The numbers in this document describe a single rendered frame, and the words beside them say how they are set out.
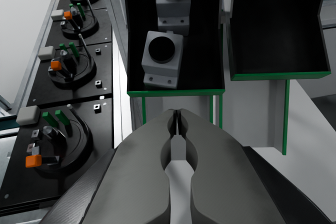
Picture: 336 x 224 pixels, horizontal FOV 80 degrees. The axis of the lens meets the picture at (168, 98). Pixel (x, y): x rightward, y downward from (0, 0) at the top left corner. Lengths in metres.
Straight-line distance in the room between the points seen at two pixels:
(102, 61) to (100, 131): 0.26
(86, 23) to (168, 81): 0.65
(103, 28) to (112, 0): 0.55
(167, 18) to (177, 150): 0.27
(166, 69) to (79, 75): 0.45
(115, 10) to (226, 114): 0.30
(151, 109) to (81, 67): 0.33
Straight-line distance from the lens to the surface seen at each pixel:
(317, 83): 1.70
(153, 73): 0.26
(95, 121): 0.56
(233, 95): 0.45
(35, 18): 1.32
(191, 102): 0.42
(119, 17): 0.33
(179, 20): 0.30
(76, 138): 0.53
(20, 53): 1.11
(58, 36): 0.89
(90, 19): 0.89
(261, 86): 0.47
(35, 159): 0.45
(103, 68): 0.68
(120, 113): 0.56
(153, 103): 0.42
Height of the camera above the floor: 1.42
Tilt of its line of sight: 53 degrees down
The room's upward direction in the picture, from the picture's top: 4 degrees counter-clockwise
